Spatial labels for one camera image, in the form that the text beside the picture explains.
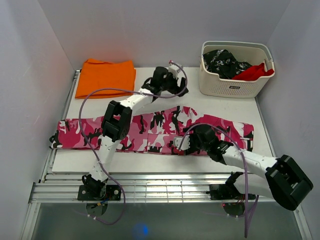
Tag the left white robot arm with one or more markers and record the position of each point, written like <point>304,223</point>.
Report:
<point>115,127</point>

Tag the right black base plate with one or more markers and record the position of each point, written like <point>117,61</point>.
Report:
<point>224,192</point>

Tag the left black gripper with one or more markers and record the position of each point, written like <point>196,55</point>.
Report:
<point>175,89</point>

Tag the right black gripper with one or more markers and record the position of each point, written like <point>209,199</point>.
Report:
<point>192,148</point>

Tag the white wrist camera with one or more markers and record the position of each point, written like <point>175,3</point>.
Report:
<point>174,69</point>
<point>182,145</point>

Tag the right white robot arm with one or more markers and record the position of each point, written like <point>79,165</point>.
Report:
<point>278,178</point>

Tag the black white patterned trousers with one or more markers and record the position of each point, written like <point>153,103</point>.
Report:
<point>223,63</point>

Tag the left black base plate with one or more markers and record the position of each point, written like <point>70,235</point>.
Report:
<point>108,192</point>

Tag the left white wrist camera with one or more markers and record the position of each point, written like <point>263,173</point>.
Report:
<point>174,69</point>

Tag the cream plastic laundry basket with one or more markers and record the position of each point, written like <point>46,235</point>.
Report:
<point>254,53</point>

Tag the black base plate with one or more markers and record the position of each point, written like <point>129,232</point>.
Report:
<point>224,192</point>
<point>108,192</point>

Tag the pink camouflage trousers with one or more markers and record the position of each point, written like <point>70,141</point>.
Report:
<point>149,132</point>

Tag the folded orange trousers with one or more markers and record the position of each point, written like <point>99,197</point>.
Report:
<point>118,79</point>

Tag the red trousers in basket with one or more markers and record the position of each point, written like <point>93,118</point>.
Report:
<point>253,73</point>

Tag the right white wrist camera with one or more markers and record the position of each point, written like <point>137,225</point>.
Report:
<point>182,145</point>

